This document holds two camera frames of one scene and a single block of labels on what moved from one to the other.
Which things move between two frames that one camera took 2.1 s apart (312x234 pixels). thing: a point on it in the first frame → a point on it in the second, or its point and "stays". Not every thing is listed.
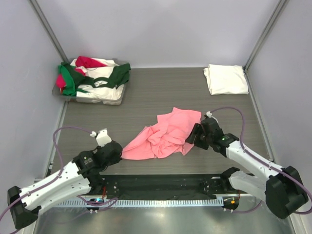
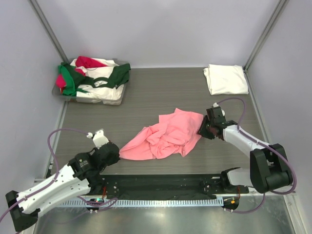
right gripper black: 198,136 → 207,128
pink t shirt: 168,136 stays
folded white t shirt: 224,79 stays
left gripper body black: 115,149 stays
